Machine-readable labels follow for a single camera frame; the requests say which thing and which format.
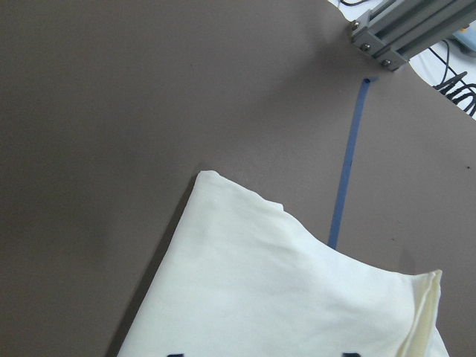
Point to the cream long sleeve shirt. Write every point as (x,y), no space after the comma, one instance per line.
(242,277)

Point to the aluminium frame post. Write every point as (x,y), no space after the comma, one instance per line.
(395,31)

